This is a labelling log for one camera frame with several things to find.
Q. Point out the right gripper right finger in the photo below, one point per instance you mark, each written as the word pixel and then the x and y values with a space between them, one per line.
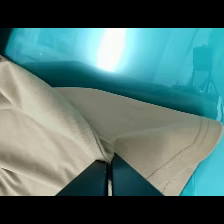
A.
pixel 128 181

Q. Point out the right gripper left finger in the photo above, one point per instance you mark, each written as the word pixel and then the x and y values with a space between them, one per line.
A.
pixel 89 181

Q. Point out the beige T-shirt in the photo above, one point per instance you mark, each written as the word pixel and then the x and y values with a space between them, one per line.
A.
pixel 50 140

